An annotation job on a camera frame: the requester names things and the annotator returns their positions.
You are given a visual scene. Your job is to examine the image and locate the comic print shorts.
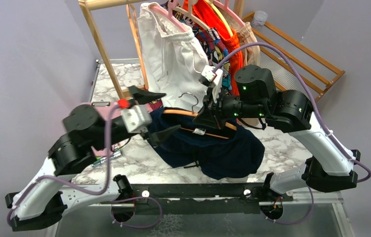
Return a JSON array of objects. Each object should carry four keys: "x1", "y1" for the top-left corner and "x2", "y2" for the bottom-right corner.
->
[{"x1": 149, "y1": 1, "x2": 235, "y2": 110}]

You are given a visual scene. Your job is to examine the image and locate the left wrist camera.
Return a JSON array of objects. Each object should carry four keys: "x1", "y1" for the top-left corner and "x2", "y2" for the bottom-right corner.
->
[{"x1": 120, "y1": 105, "x2": 152, "y2": 133}]

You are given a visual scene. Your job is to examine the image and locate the beige shorts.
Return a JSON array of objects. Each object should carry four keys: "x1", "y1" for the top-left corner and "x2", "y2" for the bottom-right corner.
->
[{"x1": 231, "y1": 22, "x2": 262, "y2": 128}]

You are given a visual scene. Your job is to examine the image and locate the wooden slatted shelf rack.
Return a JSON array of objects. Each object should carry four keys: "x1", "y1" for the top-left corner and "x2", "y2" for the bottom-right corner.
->
[{"x1": 252, "y1": 22, "x2": 345, "y2": 102}]

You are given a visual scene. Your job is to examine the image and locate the orange wooden hanger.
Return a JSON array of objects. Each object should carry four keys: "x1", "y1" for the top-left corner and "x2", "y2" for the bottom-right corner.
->
[{"x1": 162, "y1": 92, "x2": 237, "y2": 139}]

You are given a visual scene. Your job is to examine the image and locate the navy blue shorts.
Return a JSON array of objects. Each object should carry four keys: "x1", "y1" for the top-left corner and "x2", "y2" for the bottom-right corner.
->
[{"x1": 149, "y1": 108, "x2": 265, "y2": 180}]

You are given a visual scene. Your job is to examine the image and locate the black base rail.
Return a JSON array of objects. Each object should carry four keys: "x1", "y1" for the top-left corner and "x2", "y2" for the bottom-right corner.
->
[{"x1": 104, "y1": 183, "x2": 293, "y2": 215}]

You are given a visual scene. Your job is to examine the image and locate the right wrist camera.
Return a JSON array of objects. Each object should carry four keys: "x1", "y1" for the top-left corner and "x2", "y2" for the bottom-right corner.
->
[{"x1": 199, "y1": 65, "x2": 223, "y2": 102}]

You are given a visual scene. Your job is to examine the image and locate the beige wooden hanger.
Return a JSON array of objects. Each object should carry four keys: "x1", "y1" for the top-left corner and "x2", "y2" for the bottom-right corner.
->
[{"x1": 171, "y1": 0, "x2": 210, "y2": 30}]

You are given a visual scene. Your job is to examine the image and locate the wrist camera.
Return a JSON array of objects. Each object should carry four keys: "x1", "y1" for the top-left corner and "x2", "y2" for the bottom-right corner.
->
[
  {"x1": 120, "y1": 105, "x2": 152, "y2": 133},
  {"x1": 199, "y1": 65, "x2": 223, "y2": 102}
]

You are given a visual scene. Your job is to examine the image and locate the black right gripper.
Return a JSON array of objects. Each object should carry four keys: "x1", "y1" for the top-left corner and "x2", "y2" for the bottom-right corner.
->
[{"x1": 193, "y1": 85, "x2": 268, "y2": 130}]

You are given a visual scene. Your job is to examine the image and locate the white shorts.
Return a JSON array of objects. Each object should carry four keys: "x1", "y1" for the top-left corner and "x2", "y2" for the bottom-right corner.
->
[{"x1": 137, "y1": 2, "x2": 208, "y2": 111}]

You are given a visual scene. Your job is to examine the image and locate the pink hanger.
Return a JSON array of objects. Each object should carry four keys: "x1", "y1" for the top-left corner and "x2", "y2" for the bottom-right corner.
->
[
  {"x1": 149, "y1": 3, "x2": 188, "y2": 33},
  {"x1": 212, "y1": 0, "x2": 246, "y2": 29}
]

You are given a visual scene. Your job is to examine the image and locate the yellow hanger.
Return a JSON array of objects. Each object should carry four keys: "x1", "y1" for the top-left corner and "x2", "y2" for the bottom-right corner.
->
[{"x1": 205, "y1": 0, "x2": 233, "y2": 37}]

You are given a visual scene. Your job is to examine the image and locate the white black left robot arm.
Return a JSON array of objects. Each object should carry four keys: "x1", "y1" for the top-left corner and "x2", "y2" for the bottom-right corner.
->
[{"x1": 5, "y1": 86, "x2": 178, "y2": 232}]

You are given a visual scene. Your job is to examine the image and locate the orange twisted hanger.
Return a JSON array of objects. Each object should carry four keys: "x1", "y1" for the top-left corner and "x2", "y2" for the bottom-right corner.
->
[{"x1": 126, "y1": 4, "x2": 148, "y2": 90}]

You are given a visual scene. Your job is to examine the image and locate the pink hanger left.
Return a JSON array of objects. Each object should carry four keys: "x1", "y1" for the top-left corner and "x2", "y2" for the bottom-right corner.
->
[{"x1": 149, "y1": 3, "x2": 188, "y2": 33}]

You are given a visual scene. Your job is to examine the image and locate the clear paperclip jar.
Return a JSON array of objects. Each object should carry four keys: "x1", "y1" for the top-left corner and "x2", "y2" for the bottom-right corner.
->
[{"x1": 251, "y1": 10, "x2": 268, "y2": 27}]

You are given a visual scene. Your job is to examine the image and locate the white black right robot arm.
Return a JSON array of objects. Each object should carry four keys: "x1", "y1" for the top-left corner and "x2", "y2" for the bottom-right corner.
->
[{"x1": 194, "y1": 65, "x2": 360, "y2": 201}]

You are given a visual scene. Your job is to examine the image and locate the wooden clothes rack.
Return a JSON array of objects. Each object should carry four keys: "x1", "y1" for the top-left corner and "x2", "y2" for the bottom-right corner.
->
[{"x1": 78, "y1": 0, "x2": 247, "y2": 100}]

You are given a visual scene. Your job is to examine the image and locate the pink hanger right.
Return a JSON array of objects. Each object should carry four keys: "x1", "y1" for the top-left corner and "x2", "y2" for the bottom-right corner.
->
[{"x1": 212, "y1": 0, "x2": 246, "y2": 29}]

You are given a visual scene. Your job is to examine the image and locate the orange red shorts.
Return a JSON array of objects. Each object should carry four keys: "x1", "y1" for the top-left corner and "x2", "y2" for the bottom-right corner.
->
[{"x1": 182, "y1": 0, "x2": 243, "y2": 95}]

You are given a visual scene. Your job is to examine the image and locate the pink clipboard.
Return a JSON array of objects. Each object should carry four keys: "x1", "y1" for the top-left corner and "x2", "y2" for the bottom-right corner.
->
[{"x1": 84, "y1": 101, "x2": 128, "y2": 157}]

